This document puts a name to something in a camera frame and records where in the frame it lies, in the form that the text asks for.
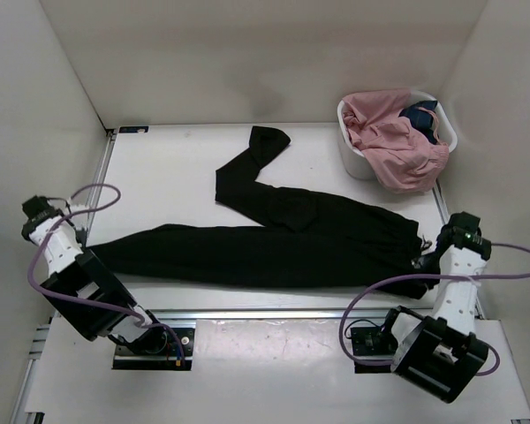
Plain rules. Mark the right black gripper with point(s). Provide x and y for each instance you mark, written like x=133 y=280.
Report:
x=418 y=265

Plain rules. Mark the black trousers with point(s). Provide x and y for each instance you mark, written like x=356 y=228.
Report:
x=296 y=239

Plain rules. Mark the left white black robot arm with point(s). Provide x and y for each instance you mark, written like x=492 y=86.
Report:
x=84 y=291

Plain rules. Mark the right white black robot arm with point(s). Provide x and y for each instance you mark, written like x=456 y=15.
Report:
x=440 y=352

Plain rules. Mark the pink garment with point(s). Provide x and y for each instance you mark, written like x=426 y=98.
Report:
x=402 y=158

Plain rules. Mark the white laundry basket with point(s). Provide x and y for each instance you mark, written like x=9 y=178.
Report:
x=355 y=162

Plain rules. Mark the navy blue garment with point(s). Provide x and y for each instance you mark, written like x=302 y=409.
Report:
x=423 y=118

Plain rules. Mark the white front cover board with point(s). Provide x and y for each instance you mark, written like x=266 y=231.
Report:
x=292 y=371

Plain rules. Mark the blue label sticker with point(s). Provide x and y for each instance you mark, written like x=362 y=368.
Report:
x=133 y=129

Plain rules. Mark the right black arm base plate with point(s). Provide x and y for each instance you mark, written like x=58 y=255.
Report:
x=371 y=349

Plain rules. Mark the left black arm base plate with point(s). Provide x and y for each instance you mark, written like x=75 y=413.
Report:
x=158 y=352

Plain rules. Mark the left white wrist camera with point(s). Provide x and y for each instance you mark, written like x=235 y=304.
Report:
x=79 y=215

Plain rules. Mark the aluminium rail frame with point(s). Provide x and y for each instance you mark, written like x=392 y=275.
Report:
x=167 y=175

